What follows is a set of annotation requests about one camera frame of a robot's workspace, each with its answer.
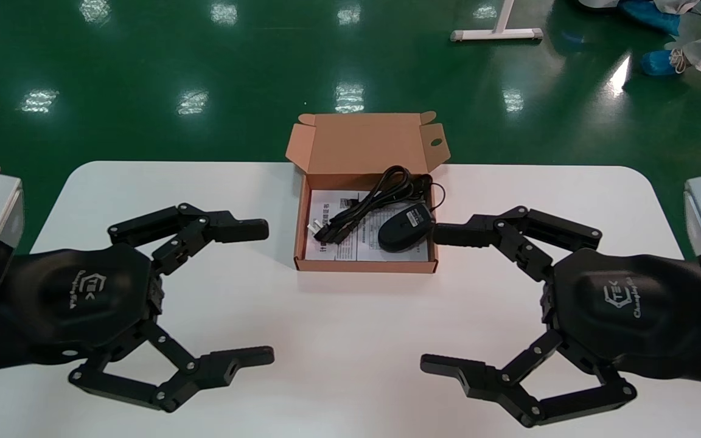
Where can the white metal stand foot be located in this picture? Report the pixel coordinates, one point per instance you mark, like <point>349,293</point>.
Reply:
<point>496,31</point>

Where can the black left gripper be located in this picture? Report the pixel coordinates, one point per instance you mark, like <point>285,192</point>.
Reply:
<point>83,292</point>

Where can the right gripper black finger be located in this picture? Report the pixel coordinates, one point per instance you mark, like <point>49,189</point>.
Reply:
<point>460,232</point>

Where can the white printed instruction sheet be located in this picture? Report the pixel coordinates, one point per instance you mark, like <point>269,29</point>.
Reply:
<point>362,243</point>

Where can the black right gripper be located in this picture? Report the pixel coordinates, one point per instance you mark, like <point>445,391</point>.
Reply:
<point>624,304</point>

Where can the brown cardboard storage box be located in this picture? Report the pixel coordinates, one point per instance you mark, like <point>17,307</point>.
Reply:
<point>356,143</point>

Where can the blue shoe cover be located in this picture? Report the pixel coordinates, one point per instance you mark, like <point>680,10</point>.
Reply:
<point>652,15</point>
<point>661,62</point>

